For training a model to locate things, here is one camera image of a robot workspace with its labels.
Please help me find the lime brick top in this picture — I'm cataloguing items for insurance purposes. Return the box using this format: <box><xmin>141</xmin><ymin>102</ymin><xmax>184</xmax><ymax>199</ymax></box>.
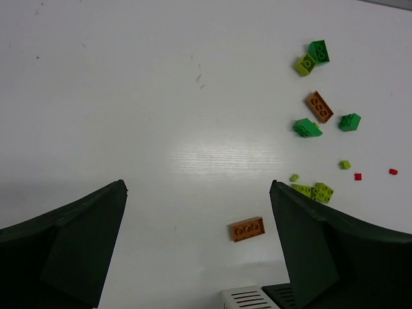
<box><xmin>293</xmin><ymin>53</ymin><xmax>317</xmax><ymax>77</ymax></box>

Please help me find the orange brick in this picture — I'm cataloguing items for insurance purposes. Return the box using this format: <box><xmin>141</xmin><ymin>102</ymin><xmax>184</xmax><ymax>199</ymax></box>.
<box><xmin>304</xmin><ymin>91</ymin><xmax>333</xmax><ymax>124</ymax></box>
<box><xmin>229</xmin><ymin>217</ymin><xmax>265</xmax><ymax>243</ymax></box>

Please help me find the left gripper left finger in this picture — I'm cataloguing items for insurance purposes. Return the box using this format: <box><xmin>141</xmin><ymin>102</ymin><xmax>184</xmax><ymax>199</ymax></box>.
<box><xmin>1</xmin><ymin>180</ymin><xmax>127</xmax><ymax>308</ymax></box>

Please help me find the green sloped brick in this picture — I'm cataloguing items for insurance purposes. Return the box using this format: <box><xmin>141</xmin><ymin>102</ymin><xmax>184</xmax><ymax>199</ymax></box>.
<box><xmin>293</xmin><ymin>118</ymin><xmax>323</xmax><ymax>138</ymax></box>

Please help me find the lime printed brick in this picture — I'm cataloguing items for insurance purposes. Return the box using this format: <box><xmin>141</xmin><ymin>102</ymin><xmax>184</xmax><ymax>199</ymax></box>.
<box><xmin>292</xmin><ymin>184</ymin><xmax>318</xmax><ymax>201</ymax></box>

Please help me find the green small brick right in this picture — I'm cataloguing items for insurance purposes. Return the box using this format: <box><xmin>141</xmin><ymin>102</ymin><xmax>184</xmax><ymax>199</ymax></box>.
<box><xmin>338</xmin><ymin>113</ymin><xmax>361</xmax><ymax>132</ymax></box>

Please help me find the tiny lime piece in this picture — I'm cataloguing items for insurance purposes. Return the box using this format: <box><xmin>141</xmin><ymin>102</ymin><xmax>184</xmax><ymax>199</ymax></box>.
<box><xmin>339</xmin><ymin>160</ymin><xmax>351</xmax><ymax>170</ymax></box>
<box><xmin>289</xmin><ymin>174</ymin><xmax>300</xmax><ymax>182</ymax></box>

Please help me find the dark green brick top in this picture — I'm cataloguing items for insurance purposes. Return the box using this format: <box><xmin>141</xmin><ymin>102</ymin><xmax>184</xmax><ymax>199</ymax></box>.
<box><xmin>308</xmin><ymin>40</ymin><xmax>330</xmax><ymax>66</ymax></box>

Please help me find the tiny lime piece upper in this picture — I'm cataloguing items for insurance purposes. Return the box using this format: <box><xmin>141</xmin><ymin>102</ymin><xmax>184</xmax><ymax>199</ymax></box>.
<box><xmin>289</xmin><ymin>174</ymin><xmax>300</xmax><ymax>182</ymax></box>

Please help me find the left black bin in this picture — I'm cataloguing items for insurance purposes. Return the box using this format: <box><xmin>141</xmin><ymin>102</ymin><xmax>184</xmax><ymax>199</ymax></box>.
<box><xmin>261</xmin><ymin>283</ymin><xmax>298</xmax><ymax>309</ymax></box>

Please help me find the lime square brick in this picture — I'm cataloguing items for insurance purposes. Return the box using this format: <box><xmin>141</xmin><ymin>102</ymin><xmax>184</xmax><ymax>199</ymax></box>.
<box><xmin>315</xmin><ymin>183</ymin><xmax>334</xmax><ymax>204</ymax></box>

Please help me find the left white bin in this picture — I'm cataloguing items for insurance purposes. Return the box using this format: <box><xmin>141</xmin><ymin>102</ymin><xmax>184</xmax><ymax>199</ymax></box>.
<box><xmin>218</xmin><ymin>286</ymin><xmax>279</xmax><ymax>309</ymax></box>

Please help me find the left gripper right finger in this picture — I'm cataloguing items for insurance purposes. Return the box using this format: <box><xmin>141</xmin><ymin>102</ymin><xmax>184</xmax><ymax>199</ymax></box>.
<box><xmin>270</xmin><ymin>180</ymin><xmax>411</xmax><ymax>308</ymax></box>

